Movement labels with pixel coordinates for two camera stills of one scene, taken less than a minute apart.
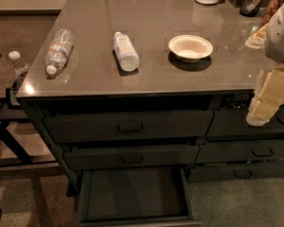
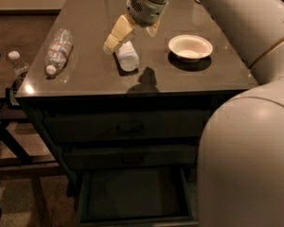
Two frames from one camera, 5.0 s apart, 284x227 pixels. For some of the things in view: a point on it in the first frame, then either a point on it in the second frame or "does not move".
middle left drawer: [113, 156] does not move
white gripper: [281, 37] -> [146, 12]
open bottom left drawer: [135, 197] does not move
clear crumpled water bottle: [59, 51] does not move
